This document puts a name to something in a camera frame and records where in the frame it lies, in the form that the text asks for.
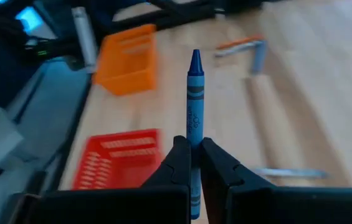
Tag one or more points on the red plastic basket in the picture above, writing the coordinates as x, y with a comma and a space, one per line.
116, 161

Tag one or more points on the white cylindrical post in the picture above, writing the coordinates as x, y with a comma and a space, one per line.
85, 40

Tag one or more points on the orange crayon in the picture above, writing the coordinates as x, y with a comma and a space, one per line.
241, 41

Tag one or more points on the orange plastic basket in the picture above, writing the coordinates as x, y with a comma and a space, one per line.
126, 62

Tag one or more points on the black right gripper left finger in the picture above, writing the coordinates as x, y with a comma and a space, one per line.
169, 174

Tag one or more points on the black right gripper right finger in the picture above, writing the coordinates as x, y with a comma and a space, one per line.
222, 186

